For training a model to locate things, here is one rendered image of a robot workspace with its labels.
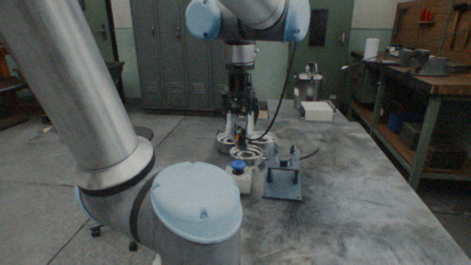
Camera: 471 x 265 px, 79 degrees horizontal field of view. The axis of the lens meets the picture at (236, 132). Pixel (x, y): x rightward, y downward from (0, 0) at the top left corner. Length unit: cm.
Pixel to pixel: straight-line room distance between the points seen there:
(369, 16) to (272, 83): 147
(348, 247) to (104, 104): 52
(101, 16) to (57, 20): 437
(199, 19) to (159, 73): 336
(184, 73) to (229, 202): 347
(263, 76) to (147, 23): 166
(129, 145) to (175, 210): 12
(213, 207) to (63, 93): 21
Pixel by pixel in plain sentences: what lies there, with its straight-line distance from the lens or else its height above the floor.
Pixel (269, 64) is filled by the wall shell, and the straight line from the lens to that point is 410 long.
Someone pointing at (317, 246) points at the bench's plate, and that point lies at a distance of 64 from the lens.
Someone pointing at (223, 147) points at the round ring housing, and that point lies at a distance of 97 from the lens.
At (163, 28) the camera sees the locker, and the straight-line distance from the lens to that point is 381.
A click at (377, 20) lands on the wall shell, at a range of 427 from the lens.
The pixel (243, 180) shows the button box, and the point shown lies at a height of 84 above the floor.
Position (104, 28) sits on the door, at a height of 111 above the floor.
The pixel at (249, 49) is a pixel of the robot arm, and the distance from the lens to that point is 67.
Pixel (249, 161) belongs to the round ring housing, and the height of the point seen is 83.
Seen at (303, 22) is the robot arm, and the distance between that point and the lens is 52.
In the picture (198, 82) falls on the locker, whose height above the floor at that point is 48.
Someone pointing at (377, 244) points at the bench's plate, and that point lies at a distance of 69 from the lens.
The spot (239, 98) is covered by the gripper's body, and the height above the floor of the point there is 106.
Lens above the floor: 123
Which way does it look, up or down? 22 degrees down
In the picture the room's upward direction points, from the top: straight up
